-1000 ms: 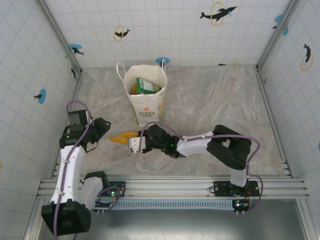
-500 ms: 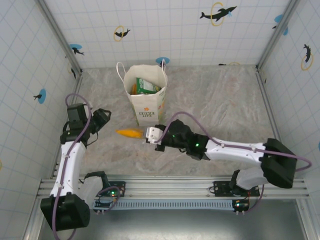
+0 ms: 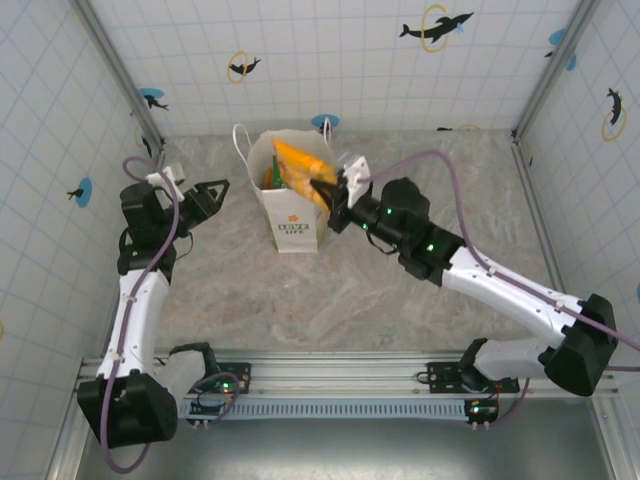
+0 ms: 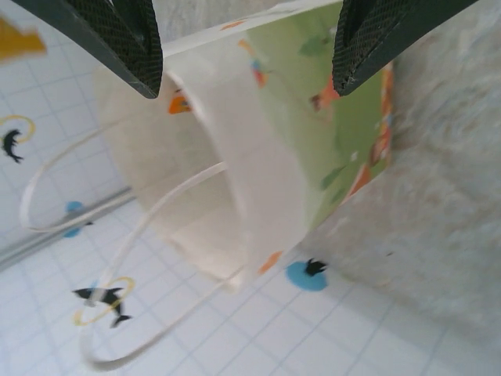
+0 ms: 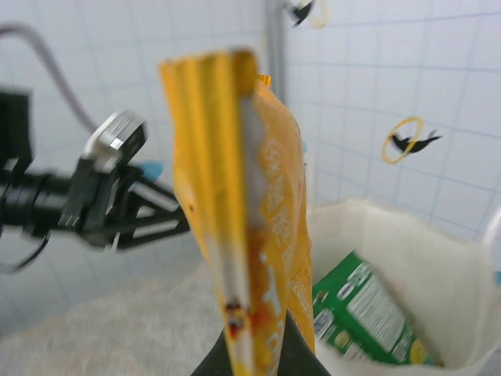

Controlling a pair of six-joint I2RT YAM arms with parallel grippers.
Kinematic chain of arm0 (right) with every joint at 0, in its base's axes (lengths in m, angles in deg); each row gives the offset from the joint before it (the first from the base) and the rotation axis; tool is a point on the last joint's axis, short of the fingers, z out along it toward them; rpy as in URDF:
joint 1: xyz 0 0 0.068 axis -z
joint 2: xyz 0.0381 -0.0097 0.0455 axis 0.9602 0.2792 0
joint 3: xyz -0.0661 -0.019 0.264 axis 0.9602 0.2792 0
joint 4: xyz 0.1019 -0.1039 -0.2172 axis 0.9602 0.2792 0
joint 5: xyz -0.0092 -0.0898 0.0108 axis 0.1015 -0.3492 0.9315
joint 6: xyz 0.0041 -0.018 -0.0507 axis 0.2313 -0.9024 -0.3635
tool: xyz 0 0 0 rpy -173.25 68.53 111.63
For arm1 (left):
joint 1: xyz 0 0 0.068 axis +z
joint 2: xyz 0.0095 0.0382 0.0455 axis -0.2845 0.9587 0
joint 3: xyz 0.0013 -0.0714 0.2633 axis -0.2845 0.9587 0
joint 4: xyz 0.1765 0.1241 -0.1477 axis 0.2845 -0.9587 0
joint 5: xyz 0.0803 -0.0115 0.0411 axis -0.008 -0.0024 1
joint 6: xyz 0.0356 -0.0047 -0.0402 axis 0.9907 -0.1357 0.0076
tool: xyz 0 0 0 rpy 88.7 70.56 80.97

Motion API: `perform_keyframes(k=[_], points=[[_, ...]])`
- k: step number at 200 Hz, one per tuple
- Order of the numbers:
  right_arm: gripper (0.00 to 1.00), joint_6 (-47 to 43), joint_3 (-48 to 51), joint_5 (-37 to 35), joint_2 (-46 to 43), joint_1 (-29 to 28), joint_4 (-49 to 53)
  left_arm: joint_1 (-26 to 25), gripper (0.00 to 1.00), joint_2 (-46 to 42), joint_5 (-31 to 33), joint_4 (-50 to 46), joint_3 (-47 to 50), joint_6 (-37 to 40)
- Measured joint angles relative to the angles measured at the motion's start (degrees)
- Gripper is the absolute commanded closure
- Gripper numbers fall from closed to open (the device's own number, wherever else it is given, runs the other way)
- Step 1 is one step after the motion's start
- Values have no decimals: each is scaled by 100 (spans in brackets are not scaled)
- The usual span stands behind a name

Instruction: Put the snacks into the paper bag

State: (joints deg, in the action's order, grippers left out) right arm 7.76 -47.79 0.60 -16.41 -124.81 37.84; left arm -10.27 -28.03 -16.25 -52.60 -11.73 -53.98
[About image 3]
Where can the yellow snack pack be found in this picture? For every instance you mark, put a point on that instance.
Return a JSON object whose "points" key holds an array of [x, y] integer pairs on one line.
{"points": [[300, 167]]}

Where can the white paper bag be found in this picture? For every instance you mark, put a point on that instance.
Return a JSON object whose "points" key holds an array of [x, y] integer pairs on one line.
{"points": [[292, 230]]}

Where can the green Fox's candy bag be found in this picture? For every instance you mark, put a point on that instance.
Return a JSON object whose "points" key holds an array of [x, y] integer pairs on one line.
{"points": [[276, 172]]}

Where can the orange green chips bag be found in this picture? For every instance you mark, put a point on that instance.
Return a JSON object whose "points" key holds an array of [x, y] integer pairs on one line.
{"points": [[268, 178]]}

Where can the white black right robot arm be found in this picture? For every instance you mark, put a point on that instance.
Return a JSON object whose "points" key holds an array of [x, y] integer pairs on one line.
{"points": [[500, 290]]}

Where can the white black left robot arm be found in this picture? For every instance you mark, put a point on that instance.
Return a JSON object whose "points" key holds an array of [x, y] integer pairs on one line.
{"points": [[137, 310]]}

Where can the small black connector box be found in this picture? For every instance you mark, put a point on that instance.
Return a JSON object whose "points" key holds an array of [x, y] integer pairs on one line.
{"points": [[205, 411], [481, 412]]}

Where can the aluminium frame side rail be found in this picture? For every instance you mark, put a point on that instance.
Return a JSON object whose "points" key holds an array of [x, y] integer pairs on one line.
{"points": [[159, 152], [542, 225]]}

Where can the aluminium frame post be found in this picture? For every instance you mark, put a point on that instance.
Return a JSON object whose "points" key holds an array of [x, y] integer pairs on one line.
{"points": [[556, 65], [122, 75]]}

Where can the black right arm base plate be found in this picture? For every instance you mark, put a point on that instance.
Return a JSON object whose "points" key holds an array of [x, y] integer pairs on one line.
{"points": [[440, 377]]}

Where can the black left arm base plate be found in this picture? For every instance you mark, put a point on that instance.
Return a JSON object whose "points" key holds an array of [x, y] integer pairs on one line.
{"points": [[237, 377]]}

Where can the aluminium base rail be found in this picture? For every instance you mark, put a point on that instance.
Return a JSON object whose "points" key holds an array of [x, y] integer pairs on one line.
{"points": [[340, 375]]}

